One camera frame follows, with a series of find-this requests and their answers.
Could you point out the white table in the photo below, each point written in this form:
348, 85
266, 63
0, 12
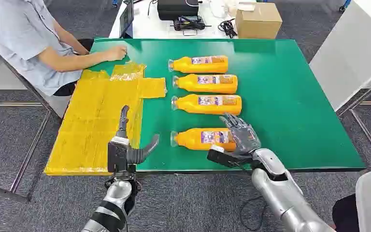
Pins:
150, 28

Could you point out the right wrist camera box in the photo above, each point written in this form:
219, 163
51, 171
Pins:
224, 157

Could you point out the metal floor frame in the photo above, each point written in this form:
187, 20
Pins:
369, 134
28, 150

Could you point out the dark laptop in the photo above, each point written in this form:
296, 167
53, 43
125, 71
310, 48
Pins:
126, 17

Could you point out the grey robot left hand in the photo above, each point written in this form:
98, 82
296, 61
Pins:
123, 121

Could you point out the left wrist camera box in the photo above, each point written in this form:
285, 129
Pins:
116, 157

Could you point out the black case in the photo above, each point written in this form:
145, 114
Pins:
177, 8

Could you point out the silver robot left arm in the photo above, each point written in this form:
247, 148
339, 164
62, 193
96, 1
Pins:
115, 201

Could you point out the white plastic container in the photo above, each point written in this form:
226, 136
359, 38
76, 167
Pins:
220, 8

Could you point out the person's right hand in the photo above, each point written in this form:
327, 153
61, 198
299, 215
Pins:
117, 53

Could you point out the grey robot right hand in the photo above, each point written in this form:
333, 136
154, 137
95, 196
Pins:
244, 137

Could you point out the person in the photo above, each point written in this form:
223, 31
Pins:
16, 35

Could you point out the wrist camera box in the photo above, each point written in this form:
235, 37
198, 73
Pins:
116, 157
224, 157

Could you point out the white partition panel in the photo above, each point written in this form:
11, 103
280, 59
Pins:
348, 54

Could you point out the orange drink bottle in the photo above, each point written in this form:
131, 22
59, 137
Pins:
201, 65
211, 105
208, 85
192, 141

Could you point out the green table mat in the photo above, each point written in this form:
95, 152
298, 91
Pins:
284, 112

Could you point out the brown cardboard box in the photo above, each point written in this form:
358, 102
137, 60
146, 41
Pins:
259, 22

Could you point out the yellow sheet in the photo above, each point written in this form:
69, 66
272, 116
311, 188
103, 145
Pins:
92, 128

